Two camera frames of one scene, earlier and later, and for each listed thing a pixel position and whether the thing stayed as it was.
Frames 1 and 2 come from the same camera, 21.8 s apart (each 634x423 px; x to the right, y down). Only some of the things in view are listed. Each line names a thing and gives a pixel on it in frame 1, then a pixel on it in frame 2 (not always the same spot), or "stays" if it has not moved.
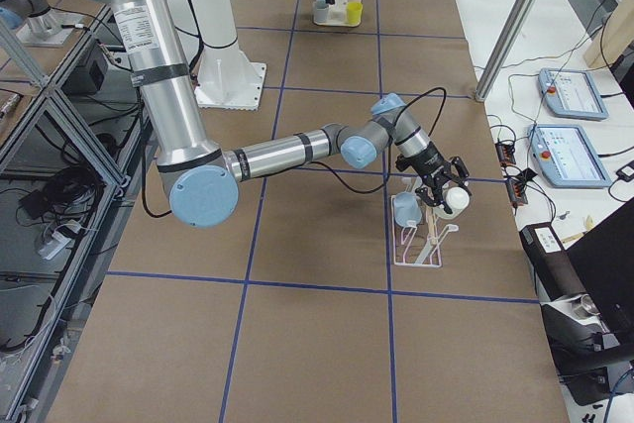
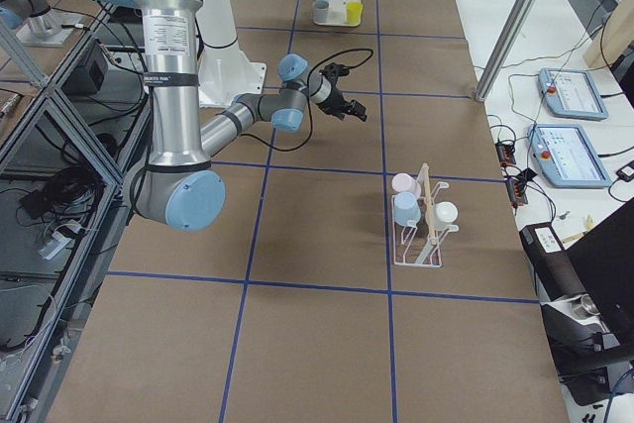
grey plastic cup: (320, 12) stays
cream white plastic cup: (457, 199) → (445, 214)
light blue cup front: (406, 209) stays
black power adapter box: (87, 76) stays
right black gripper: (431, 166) → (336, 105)
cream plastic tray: (337, 12) stays
